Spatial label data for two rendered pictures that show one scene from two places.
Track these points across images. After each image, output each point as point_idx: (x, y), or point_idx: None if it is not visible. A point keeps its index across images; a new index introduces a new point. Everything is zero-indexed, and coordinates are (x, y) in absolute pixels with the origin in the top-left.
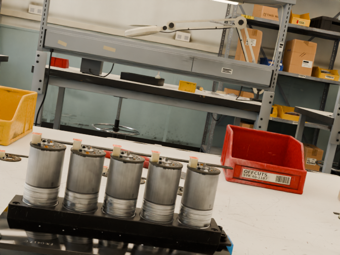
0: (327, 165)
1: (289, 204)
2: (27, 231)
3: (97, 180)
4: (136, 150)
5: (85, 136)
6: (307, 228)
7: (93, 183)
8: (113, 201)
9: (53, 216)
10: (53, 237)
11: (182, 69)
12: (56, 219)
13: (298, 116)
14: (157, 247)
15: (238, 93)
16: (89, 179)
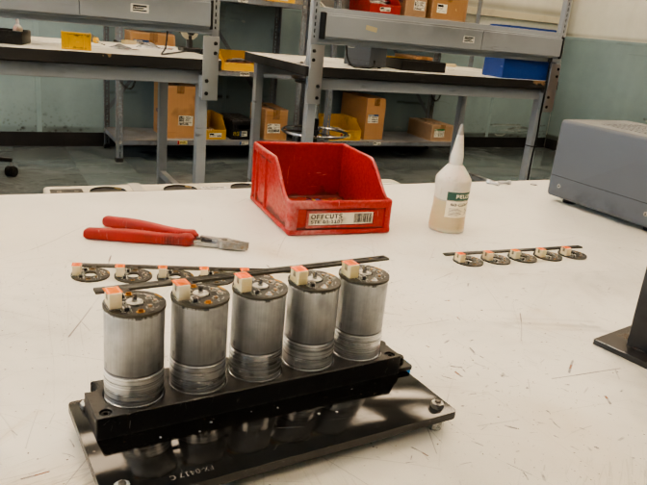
0: (306, 135)
1: (389, 255)
2: (155, 456)
3: (226, 336)
4: (120, 208)
5: (18, 198)
6: (440, 293)
7: (222, 344)
8: (255, 361)
9: (172, 413)
10: (199, 450)
11: (64, 12)
12: (178, 416)
13: (246, 63)
14: (339, 410)
15: (150, 38)
16: (218, 341)
